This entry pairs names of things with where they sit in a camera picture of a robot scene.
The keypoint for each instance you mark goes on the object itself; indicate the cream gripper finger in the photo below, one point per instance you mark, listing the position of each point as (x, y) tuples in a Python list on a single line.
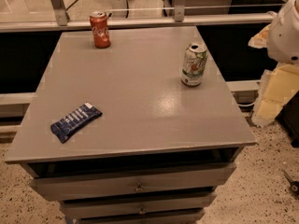
[(276, 89), (260, 40)]

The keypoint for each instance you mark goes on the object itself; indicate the green white 7up can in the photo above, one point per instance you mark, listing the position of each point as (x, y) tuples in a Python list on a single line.
[(194, 64)]

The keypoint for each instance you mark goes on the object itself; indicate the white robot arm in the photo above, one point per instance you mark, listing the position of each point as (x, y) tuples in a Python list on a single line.
[(281, 38)]

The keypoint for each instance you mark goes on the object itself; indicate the red coca-cola can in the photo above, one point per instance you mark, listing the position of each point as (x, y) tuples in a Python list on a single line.
[(98, 21)]

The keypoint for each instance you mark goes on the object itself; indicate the blue rxbar wrapper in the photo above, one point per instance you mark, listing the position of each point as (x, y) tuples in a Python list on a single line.
[(67, 126)]

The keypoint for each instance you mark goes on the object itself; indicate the black caster wheel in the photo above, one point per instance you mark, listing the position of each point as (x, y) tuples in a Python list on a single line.
[(294, 185)]

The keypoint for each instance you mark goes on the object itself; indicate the top grey drawer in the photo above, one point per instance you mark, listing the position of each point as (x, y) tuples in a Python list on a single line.
[(133, 182)]

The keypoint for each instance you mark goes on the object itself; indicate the grey drawer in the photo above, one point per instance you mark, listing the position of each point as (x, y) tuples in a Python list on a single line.
[(189, 216), (133, 182), (139, 205)]

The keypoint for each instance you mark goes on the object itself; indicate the grey drawer cabinet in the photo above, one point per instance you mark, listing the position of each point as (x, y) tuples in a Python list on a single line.
[(150, 119)]

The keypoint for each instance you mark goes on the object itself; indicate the middle grey drawer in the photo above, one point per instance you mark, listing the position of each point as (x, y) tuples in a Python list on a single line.
[(139, 205)]

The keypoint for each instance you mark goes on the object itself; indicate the bottom grey drawer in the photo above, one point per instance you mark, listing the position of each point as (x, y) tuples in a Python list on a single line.
[(189, 216)]

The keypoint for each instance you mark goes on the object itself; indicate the grey metal railing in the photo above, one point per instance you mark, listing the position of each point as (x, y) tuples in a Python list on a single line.
[(65, 15)]

